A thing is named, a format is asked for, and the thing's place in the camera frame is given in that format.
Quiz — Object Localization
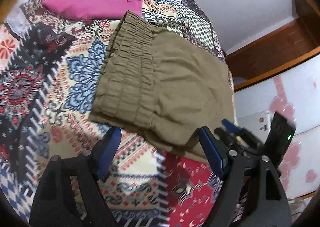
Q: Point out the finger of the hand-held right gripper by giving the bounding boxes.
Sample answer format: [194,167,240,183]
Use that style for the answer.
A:
[221,119,243,134]

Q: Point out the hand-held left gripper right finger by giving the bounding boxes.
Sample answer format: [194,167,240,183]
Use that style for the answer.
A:
[198,126,293,227]

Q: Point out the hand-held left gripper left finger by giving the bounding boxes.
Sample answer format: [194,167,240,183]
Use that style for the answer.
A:
[29,127,122,227]

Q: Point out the olive green pants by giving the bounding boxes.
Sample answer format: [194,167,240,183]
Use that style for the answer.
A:
[88,10,236,166]

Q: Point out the pink pants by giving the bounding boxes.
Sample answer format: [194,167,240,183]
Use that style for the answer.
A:
[42,0,144,20]

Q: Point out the wardrobe with white sliding doors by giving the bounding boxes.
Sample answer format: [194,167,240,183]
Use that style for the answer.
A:
[233,47,320,217]

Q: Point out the patchwork patterned blanket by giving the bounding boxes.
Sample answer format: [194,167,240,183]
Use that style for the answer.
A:
[0,0,236,227]

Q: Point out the brown wooden door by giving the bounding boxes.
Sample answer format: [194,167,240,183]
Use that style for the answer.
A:
[291,0,320,22]

